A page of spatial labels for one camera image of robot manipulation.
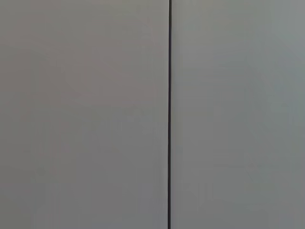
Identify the thin black vertical wall strip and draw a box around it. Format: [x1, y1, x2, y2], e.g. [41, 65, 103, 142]
[167, 0, 173, 229]

